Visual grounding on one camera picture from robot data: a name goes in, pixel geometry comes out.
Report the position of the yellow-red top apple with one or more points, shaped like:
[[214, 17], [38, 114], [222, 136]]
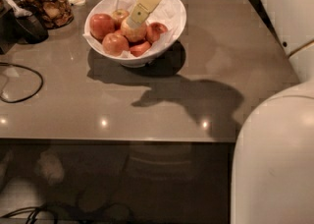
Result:
[[132, 31]]

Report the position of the yellow-red apple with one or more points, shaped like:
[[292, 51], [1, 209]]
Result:
[[118, 16], [132, 31]]

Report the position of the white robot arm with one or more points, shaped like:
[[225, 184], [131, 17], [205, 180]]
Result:
[[273, 165]]

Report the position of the white paper bowl liner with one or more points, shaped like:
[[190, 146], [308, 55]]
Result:
[[168, 11]]

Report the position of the white ceramic bowl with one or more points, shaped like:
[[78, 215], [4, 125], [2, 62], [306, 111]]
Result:
[[163, 38]]

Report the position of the red apple right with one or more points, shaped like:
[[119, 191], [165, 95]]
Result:
[[154, 31]]

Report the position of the red apple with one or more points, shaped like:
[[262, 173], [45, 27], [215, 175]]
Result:
[[140, 48], [100, 25], [115, 44], [154, 31]]

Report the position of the yellow-red apple at back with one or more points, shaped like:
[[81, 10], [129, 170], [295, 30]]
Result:
[[118, 16]]

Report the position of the red apple front bottom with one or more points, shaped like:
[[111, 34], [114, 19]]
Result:
[[140, 48]]

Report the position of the red apple far left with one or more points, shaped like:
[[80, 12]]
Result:
[[100, 25]]

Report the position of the red apple front left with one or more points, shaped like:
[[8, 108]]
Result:
[[115, 44]]

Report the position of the black round appliance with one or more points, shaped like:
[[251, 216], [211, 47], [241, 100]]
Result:
[[19, 24]]

